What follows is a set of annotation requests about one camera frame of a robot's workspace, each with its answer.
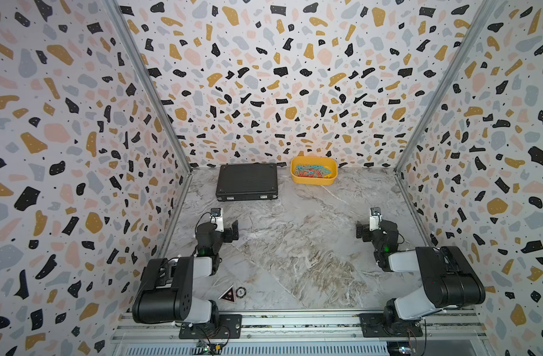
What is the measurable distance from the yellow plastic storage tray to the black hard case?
121 millimetres

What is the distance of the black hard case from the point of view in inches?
42.5

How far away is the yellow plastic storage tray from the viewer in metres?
1.19
